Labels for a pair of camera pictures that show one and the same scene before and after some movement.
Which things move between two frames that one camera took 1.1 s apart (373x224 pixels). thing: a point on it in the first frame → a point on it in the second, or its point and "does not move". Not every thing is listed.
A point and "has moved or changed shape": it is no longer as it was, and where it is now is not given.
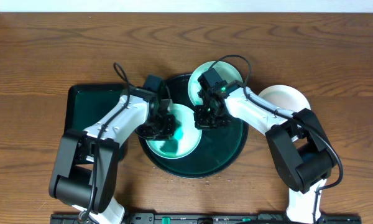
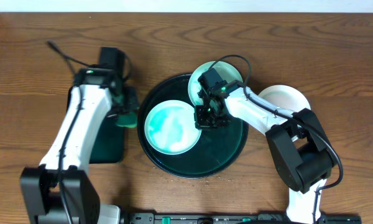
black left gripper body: [161, 129] → [128, 101]
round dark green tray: [218, 149] does not move
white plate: [286, 97] does not move
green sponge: [178, 132] has moved or changed shape
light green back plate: [226, 71] does not move
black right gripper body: [209, 117] does not move
